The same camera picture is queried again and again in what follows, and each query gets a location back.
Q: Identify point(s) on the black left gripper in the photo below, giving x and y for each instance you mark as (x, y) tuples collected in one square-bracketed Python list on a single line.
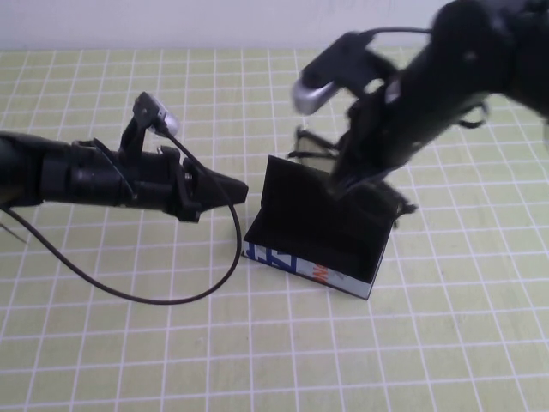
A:
[(146, 180)]

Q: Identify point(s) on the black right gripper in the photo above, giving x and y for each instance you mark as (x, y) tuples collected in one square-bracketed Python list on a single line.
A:
[(420, 94)]

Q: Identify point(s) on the black framed glasses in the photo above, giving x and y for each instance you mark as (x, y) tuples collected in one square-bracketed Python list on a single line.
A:
[(401, 204)]

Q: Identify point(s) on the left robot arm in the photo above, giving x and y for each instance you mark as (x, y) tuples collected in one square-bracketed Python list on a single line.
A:
[(25, 167)]

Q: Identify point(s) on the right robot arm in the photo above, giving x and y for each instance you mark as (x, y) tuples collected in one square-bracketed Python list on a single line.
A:
[(523, 51)]

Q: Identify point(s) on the green checked tablecloth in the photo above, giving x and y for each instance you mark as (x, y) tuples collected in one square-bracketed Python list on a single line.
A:
[(128, 352)]

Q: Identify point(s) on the black zip tie tail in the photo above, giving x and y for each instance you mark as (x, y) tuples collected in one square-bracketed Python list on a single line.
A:
[(13, 232)]

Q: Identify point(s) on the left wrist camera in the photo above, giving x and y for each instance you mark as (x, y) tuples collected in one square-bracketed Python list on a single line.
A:
[(165, 120)]

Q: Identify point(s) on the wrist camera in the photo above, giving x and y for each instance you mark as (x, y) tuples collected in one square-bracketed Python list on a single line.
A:
[(326, 68), (165, 120)]

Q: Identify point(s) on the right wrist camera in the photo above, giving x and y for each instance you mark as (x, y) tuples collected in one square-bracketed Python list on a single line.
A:
[(326, 68)]

